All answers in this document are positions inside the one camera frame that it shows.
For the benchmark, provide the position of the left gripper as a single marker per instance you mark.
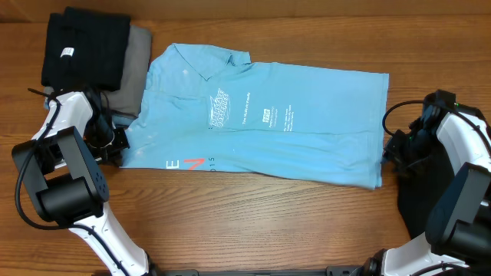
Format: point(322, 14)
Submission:
point(115, 154)

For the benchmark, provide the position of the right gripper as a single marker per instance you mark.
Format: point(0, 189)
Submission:
point(394, 149)

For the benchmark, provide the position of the light blue printed t-shirt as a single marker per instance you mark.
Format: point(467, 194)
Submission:
point(207, 108)

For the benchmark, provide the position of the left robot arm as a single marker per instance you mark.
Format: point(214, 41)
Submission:
point(60, 184)

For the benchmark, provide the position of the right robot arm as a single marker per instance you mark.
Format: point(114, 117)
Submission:
point(456, 240)

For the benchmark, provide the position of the folded blue jeans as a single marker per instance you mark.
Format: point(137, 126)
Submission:
point(120, 119)

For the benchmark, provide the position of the black garment at right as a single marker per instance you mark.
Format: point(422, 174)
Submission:
point(420, 188)

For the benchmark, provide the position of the folded grey garment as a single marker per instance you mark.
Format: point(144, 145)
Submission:
point(127, 98)

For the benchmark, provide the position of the folded black garment on stack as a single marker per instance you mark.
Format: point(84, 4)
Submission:
point(85, 47)

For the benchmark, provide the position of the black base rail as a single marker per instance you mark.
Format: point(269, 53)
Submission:
point(349, 270)

